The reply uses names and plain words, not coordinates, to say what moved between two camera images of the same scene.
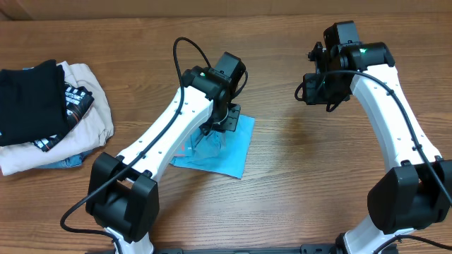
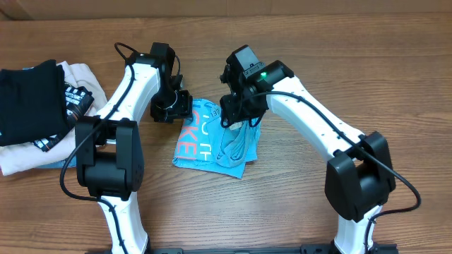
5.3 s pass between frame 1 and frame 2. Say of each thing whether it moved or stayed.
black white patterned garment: stayed
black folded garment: stayed
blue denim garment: stayed
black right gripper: moved
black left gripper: moved
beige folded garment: stayed
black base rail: stayed
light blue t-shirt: moved
